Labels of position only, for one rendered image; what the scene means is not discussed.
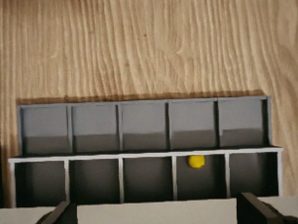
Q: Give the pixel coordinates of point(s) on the yellow ball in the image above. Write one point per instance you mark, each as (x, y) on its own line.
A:
(196, 161)

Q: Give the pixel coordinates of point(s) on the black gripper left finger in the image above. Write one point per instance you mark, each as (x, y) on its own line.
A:
(64, 213)

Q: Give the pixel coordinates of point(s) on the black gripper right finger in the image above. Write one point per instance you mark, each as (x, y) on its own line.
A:
(250, 210)

